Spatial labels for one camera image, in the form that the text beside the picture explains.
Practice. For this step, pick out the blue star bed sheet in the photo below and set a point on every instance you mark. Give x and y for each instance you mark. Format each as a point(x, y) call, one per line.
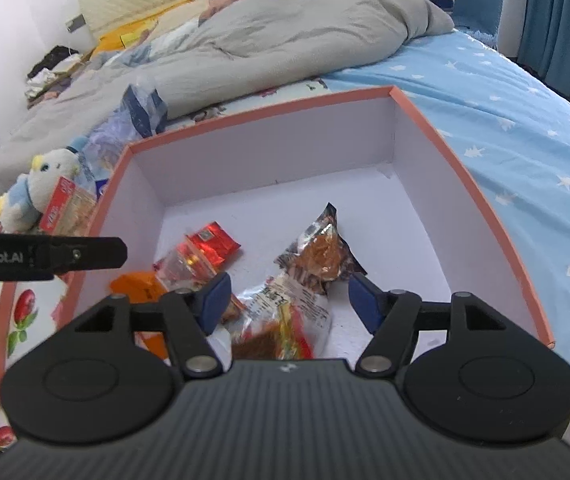
point(515, 135)

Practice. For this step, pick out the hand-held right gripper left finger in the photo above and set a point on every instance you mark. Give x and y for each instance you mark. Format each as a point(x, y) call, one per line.
point(215, 305)

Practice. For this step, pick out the pile of clothes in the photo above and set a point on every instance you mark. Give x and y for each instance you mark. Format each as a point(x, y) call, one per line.
point(52, 57)

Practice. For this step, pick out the white blue plush toy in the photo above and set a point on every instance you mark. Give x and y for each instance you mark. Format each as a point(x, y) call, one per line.
point(50, 170)

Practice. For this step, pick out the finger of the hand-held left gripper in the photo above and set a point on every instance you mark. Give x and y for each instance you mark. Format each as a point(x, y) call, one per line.
point(95, 254)

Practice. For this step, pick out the patchwork blanket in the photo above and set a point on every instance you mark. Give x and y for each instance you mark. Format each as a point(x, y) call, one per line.
point(175, 35)

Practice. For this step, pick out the large blue clear snack bag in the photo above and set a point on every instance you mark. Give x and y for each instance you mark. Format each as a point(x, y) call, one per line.
point(140, 110)

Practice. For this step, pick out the red foil snack packet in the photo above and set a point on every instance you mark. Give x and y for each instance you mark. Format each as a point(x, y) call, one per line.
point(215, 245)

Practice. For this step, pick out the red label clear snack packet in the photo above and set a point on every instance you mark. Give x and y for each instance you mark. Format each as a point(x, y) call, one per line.
point(65, 205)

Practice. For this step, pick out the blue snack packet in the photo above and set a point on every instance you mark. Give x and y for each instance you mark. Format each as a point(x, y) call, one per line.
point(101, 187)

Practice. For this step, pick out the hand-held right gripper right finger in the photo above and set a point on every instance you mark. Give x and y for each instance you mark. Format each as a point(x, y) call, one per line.
point(365, 305)

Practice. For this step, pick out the yellow pillow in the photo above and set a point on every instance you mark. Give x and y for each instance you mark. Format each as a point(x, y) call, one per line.
point(115, 40)

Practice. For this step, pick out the brown clear snack packet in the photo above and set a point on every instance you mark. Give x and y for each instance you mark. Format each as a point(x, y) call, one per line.
point(320, 260)

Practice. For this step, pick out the grey duvet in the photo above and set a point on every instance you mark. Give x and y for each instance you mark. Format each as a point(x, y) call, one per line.
point(265, 50)

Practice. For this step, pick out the clear white label snack packet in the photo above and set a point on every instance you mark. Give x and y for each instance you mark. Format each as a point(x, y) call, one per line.
point(290, 305)

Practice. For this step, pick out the grey wall socket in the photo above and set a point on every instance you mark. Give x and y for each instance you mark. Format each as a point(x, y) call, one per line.
point(76, 23)

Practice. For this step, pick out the orange snack packet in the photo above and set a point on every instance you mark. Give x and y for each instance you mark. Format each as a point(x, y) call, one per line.
point(137, 285)

